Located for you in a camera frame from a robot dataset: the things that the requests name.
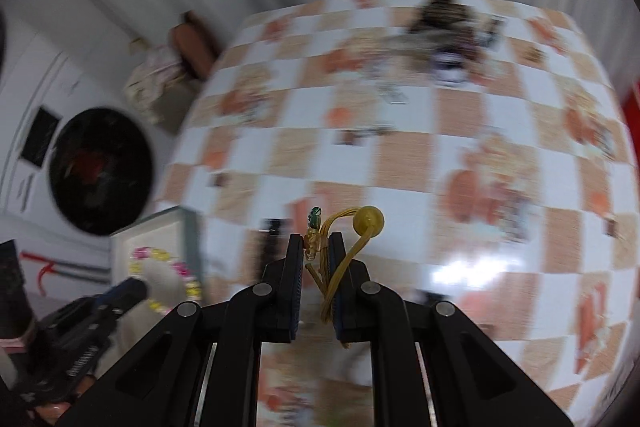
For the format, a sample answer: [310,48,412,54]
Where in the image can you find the small silver charm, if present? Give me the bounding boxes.
[355,124,396,139]

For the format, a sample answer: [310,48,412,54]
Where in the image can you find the white washing machine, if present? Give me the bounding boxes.
[1,15,172,257]

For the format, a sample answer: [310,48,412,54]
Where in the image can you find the yellow gold hair tie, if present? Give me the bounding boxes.
[304,204,386,324]

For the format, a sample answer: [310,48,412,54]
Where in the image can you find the white grey shallow tray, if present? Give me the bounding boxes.
[111,206,205,353]

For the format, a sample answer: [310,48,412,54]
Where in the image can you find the colourful beaded bracelet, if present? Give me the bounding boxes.
[127,246,204,316]

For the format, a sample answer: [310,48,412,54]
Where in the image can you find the brown black slippers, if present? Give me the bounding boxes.
[169,11,222,81]

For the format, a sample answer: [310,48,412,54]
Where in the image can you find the cream cloth pile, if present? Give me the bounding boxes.
[122,46,186,124]

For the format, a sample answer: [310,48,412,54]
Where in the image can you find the black wrapped handle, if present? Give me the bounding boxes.
[0,239,36,355]

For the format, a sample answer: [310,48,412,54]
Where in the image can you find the red grey tongs tool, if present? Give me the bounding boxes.
[18,251,111,297]

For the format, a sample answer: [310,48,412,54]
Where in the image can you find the purple white hair ties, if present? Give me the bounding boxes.
[432,48,474,84]

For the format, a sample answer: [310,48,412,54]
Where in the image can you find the checkered patterned tablecloth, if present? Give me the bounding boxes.
[154,0,639,426]

